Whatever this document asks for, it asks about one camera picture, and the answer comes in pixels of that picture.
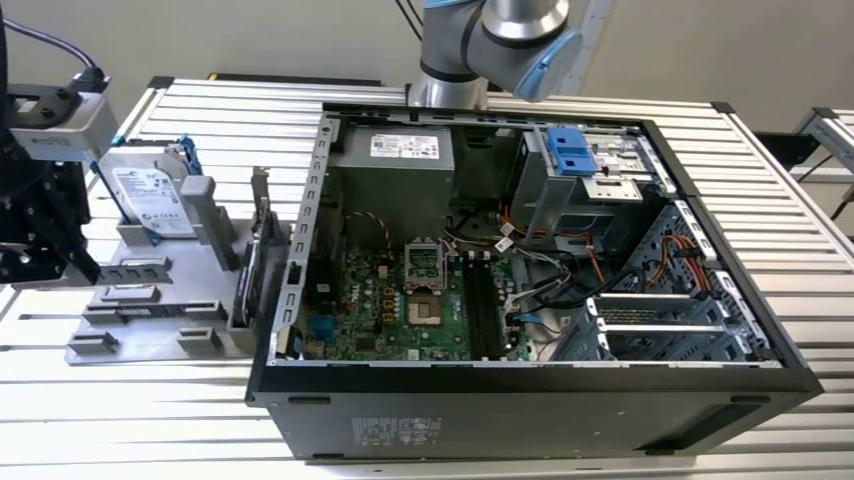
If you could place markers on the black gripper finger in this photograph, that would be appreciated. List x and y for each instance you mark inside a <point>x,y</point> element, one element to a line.
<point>47,267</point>
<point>67,195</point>

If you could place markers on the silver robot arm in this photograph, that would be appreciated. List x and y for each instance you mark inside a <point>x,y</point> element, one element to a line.
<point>461,45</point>

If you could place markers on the hard disk in blue carrier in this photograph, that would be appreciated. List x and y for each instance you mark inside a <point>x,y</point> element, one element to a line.
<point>143,190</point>

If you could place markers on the grey parts rack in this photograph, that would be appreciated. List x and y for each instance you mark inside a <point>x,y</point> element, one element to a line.
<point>194,285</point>

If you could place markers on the graphics card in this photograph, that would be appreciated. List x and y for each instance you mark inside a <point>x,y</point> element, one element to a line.
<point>252,290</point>

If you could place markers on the grey power supply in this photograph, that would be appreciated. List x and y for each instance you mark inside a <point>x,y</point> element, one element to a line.
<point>394,195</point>

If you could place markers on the yellow inductor coil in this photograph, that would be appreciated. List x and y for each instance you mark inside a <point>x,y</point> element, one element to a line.
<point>391,315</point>
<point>391,303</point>
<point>391,292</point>

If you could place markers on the CPU socket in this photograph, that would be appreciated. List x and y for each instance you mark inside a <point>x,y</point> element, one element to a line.
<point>427,311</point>

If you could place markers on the green motherboard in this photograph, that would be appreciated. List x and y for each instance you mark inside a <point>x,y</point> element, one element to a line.
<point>434,340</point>

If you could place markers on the metal drive cage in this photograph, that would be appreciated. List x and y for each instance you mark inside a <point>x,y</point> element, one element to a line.
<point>554,200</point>

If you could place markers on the black PC case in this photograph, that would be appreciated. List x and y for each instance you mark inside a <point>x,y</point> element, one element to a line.
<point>507,425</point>

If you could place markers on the blue disk bay latch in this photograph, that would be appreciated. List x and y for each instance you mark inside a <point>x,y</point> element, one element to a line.
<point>570,150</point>

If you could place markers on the perforated metal disk cage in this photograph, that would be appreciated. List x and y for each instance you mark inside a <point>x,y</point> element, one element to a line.
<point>657,298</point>

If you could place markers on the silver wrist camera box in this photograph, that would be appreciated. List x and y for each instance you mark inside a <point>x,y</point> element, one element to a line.
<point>63,130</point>

